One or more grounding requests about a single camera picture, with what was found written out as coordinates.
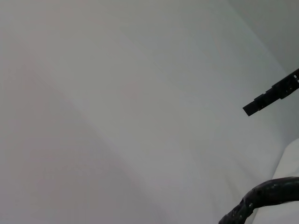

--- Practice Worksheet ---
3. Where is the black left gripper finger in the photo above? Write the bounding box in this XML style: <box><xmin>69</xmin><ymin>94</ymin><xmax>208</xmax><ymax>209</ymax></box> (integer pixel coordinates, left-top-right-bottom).
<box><xmin>242</xmin><ymin>67</ymin><xmax>299</xmax><ymax>118</ymax></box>

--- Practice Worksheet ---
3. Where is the black round teapot with handle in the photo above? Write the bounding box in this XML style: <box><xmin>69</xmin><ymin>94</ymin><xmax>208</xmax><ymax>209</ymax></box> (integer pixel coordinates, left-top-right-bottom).
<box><xmin>218</xmin><ymin>176</ymin><xmax>299</xmax><ymax>224</ymax></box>

